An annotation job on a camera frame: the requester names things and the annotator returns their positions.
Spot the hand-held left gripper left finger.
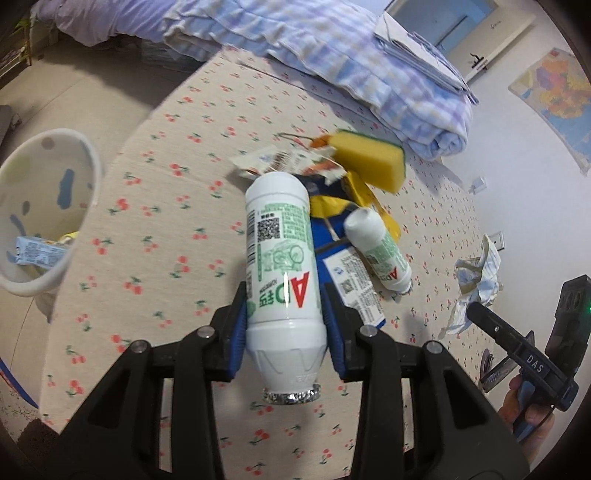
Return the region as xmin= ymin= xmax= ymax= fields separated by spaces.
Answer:
xmin=44 ymin=279 xmax=251 ymax=480

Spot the folded striped sheet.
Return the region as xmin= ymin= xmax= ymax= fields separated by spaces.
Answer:
xmin=373 ymin=11 xmax=478 ymax=104

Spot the large white green-label bottle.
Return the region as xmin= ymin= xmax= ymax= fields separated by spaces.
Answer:
xmin=244 ymin=172 xmax=329 ymax=404

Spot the wooden shelf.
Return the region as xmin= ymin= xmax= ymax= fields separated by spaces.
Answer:
xmin=0 ymin=14 xmax=35 ymax=75

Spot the orange white snack wrapper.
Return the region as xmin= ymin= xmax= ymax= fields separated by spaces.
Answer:
xmin=277 ymin=144 xmax=347 ymax=184

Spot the small white green-label bottle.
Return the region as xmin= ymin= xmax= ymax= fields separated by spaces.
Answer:
xmin=343 ymin=208 xmax=413 ymax=295

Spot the yellow plastic wrapper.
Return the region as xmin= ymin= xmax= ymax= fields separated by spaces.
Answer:
xmin=310 ymin=170 xmax=402 ymax=243

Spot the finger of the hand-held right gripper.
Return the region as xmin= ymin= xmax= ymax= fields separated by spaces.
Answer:
xmin=465 ymin=302 xmax=533 ymax=357

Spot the purple duvet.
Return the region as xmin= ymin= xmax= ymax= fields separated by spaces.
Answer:
xmin=32 ymin=0 xmax=178 ymax=47

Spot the yellow sponge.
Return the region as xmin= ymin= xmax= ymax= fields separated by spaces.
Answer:
xmin=331 ymin=130 xmax=406 ymax=193

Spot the blue packet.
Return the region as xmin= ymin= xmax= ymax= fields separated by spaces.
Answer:
xmin=14 ymin=236 xmax=65 ymax=267

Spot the person's right hand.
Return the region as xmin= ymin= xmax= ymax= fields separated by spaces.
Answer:
xmin=501 ymin=374 xmax=557 ymax=446

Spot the white blue-spotted bin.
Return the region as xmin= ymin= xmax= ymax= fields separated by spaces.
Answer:
xmin=0 ymin=129 xmax=103 ymax=298

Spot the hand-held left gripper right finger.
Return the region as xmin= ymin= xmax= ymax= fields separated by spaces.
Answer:
xmin=321 ymin=286 xmax=532 ymax=480

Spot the white paper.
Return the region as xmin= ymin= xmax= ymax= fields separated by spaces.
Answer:
xmin=441 ymin=234 xmax=502 ymax=335

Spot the blue yellow snack bag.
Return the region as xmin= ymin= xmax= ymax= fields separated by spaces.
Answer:
xmin=307 ymin=173 xmax=387 ymax=330

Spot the blue plaid fleece blanket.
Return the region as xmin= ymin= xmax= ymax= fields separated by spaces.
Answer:
xmin=161 ymin=0 xmax=474 ymax=161

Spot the wall map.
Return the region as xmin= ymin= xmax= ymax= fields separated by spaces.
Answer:
xmin=508 ymin=48 xmax=591 ymax=178

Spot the cherry print bed sheet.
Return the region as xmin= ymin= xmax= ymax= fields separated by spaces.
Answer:
xmin=0 ymin=46 xmax=504 ymax=480

